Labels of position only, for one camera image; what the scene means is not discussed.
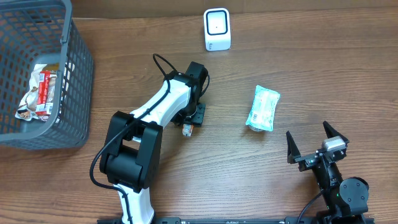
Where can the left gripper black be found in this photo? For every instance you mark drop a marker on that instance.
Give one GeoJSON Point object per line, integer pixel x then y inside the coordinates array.
{"type": "Point", "coordinates": [198, 115]}

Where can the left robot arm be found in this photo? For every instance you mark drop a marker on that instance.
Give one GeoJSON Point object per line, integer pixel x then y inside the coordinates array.
{"type": "Point", "coordinates": [131, 154]}

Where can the teal wet wipes pack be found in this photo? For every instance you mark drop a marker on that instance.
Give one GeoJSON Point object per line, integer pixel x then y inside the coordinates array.
{"type": "Point", "coordinates": [261, 115]}

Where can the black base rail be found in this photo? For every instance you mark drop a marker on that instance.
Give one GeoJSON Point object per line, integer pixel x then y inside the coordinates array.
{"type": "Point", "coordinates": [177, 220]}

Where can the white barcode scanner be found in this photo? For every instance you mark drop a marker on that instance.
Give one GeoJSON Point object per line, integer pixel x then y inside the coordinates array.
{"type": "Point", "coordinates": [217, 29]}

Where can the red snack stick packet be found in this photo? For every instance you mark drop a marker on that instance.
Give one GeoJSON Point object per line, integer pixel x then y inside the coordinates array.
{"type": "Point", "coordinates": [43, 89]}

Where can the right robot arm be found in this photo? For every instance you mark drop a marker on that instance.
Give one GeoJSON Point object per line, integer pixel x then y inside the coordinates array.
{"type": "Point", "coordinates": [345, 199]}

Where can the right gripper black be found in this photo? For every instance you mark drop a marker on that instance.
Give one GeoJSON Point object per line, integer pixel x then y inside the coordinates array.
{"type": "Point", "coordinates": [311, 158]}

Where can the grey plastic mesh basket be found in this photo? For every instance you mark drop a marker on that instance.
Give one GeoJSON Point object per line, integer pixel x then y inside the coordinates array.
{"type": "Point", "coordinates": [43, 32]}

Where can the orange Kleenex tissue pack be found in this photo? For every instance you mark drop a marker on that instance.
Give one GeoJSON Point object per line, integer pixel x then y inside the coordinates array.
{"type": "Point", "coordinates": [187, 130]}

